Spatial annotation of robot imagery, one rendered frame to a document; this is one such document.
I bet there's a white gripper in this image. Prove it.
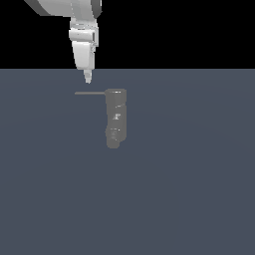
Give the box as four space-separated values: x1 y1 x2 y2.
72 40 98 85

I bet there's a thin grey faucet handle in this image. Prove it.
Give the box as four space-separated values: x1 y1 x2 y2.
74 91 107 97

